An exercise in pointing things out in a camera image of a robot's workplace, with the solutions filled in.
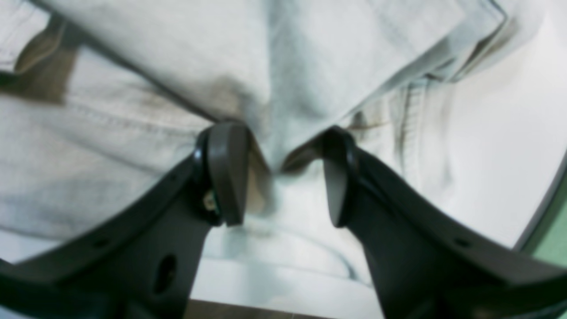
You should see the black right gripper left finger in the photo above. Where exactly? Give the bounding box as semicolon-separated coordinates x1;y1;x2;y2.
0;122;249;319

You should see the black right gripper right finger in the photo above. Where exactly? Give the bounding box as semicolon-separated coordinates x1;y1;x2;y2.
322;126;567;319

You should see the white t-shirt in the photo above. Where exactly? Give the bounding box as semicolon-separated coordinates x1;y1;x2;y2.
1;0;544;302

